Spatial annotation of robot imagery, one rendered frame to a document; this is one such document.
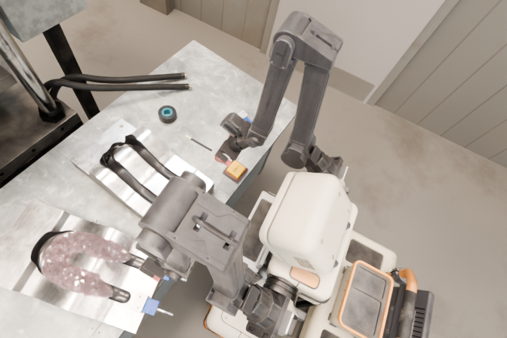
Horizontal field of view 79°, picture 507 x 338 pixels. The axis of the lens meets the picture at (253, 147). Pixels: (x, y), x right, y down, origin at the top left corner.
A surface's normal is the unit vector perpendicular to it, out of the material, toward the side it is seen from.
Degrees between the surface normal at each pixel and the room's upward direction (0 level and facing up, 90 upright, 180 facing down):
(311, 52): 89
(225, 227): 13
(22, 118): 0
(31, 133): 0
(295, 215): 43
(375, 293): 0
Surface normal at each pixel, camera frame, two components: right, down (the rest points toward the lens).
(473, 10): -0.44, 0.74
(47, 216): 0.16, -0.49
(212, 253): 0.35, -0.37
